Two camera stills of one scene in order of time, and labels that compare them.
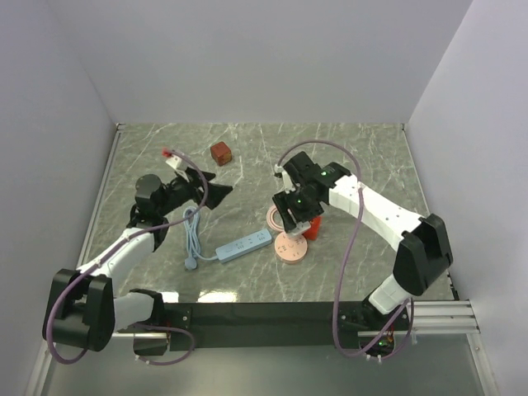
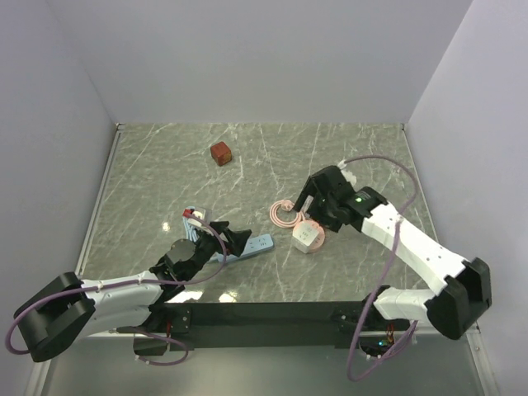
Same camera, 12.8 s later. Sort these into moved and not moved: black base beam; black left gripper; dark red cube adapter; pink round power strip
Moved: pink round power strip; black left gripper
Not moved: black base beam; dark red cube adapter
